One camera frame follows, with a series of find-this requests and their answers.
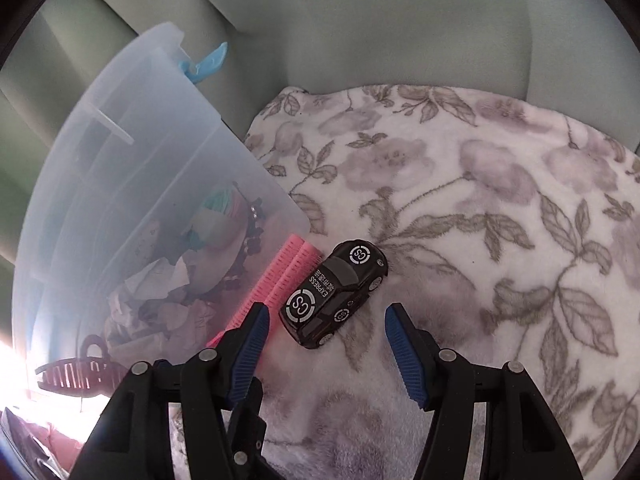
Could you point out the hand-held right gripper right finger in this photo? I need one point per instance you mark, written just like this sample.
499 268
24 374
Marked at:
405 360

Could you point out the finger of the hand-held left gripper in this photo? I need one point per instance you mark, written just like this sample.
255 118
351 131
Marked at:
247 425

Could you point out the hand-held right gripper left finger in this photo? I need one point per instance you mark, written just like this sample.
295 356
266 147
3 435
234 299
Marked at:
250 355

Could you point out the black toy car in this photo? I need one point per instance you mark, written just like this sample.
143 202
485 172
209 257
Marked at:
325 300

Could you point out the black studded headband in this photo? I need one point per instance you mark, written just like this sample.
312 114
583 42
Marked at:
250 240

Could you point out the white paper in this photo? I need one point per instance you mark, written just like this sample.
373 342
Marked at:
150 280

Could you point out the teal and pink hair bands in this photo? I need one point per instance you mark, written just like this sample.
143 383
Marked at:
220 205

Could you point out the dark red hair claw clip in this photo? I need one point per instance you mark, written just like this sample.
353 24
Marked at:
70 375

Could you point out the clear plastic container blue latches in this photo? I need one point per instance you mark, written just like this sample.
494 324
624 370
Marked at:
125 160

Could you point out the floral fleece blanket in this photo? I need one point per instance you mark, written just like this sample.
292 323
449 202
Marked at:
500 210

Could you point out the reddish cloth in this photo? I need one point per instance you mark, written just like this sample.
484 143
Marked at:
35 450

